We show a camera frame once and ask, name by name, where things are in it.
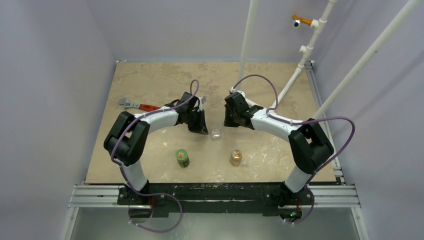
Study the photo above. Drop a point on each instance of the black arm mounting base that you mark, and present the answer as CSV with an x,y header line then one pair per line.
x,y
269,199

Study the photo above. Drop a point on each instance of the green pill bottle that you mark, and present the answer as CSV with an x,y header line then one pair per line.
x,y
182,158

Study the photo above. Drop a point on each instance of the red handled adjustable wrench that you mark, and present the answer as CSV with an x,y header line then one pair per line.
x,y
128,104

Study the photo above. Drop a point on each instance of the amber pill bottle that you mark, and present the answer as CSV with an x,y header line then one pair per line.
x,y
236,157

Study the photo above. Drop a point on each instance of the clear plastic pill organizer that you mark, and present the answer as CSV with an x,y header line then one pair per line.
x,y
215,133

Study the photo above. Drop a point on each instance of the aluminium extrusion frame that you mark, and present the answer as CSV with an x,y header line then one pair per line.
x,y
195,138

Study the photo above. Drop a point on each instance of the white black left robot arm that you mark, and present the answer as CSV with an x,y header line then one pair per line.
x,y
127,138

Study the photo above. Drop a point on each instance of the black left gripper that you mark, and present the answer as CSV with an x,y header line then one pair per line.
x,y
200,127

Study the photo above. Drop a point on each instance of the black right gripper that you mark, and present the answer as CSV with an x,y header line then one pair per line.
x,y
232,115

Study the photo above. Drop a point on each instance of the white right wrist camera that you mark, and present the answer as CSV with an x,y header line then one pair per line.
x,y
233,90

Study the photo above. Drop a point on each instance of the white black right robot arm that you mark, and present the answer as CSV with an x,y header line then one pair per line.
x,y
310,146

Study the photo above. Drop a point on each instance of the white PVC pipe frame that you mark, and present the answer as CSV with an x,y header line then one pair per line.
x,y
389,88

